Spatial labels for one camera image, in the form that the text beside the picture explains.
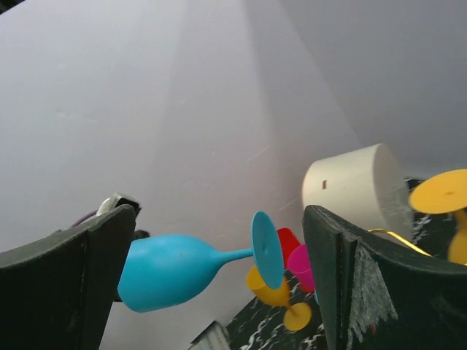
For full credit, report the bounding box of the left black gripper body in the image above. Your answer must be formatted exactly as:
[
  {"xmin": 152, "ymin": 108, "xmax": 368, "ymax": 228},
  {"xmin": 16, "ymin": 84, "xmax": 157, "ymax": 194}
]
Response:
[{"xmin": 112, "ymin": 196, "xmax": 151, "ymax": 303}]

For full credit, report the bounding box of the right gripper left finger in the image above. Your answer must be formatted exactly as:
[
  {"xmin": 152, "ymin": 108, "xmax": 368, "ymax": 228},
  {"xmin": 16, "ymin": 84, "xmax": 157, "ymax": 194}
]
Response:
[{"xmin": 1, "ymin": 205, "xmax": 136, "ymax": 349}]

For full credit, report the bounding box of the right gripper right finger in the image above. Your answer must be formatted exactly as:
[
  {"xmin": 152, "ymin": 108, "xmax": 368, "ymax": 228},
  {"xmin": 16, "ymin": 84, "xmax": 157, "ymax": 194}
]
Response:
[{"xmin": 302, "ymin": 206, "xmax": 466, "ymax": 349}]

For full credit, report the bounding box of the teal wine glass back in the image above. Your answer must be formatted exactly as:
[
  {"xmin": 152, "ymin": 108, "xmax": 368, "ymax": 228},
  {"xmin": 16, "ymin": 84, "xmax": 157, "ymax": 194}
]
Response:
[{"xmin": 117, "ymin": 211, "xmax": 285, "ymax": 313}]

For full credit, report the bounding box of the yellow wine glass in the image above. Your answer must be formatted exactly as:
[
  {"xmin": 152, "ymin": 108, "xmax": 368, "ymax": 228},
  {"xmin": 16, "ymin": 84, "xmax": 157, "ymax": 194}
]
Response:
[
  {"xmin": 245, "ymin": 265, "xmax": 312, "ymax": 332},
  {"xmin": 409, "ymin": 169, "xmax": 466, "ymax": 265}
]

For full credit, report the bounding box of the pink wine glass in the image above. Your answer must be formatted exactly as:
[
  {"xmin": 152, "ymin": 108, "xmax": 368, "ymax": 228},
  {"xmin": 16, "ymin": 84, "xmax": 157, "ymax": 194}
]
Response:
[{"xmin": 287, "ymin": 244, "xmax": 315, "ymax": 292}]

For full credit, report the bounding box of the red wine glass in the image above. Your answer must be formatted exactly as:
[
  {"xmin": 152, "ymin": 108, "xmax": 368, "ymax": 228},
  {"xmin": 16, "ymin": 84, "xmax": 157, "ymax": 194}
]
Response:
[{"xmin": 277, "ymin": 227, "xmax": 301, "ymax": 265}]

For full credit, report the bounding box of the white cylindrical box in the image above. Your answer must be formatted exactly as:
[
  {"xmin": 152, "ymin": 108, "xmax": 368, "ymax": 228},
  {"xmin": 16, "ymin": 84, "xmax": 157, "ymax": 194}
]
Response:
[{"xmin": 301, "ymin": 144, "xmax": 414, "ymax": 241}]

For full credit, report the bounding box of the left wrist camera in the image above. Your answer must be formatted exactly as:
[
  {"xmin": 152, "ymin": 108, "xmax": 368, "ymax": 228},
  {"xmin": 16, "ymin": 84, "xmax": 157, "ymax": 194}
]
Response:
[{"xmin": 96, "ymin": 192, "xmax": 125, "ymax": 217}]

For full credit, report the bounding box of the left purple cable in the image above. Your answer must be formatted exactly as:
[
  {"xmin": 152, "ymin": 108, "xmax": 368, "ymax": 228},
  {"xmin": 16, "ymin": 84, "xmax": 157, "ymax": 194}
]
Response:
[{"xmin": 69, "ymin": 211, "xmax": 99, "ymax": 229}]

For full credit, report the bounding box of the gold wire glass rack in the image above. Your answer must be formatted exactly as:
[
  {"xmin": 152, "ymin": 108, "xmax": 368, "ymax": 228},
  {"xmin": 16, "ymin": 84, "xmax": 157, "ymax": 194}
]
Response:
[{"xmin": 369, "ymin": 228, "xmax": 431, "ymax": 257}]

